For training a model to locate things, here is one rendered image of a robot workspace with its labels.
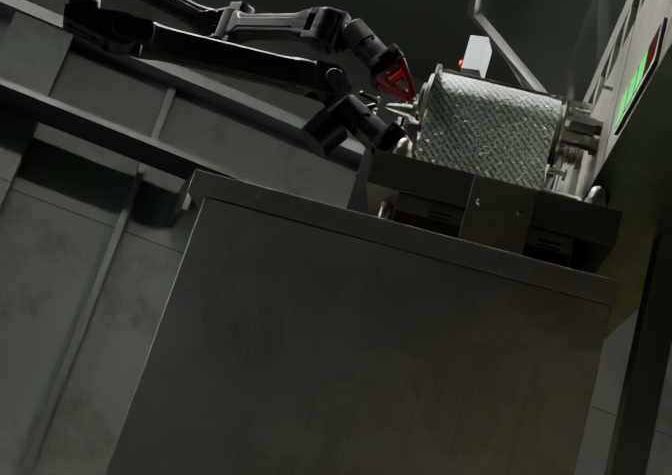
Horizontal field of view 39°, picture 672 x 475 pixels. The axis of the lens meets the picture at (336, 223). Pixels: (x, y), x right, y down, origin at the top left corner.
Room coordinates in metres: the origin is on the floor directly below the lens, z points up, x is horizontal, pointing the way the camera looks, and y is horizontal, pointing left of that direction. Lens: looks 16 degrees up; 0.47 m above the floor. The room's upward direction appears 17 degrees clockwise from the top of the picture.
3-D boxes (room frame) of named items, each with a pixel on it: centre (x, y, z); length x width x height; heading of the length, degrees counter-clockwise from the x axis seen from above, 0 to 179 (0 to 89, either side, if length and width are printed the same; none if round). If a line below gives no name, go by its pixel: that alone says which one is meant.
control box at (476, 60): (2.22, -0.21, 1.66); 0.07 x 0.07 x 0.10; 69
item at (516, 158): (1.60, -0.22, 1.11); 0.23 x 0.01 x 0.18; 81
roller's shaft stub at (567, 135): (1.64, -0.39, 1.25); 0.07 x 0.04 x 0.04; 81
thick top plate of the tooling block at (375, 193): (1.48, -0.24, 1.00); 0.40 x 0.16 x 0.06; 81
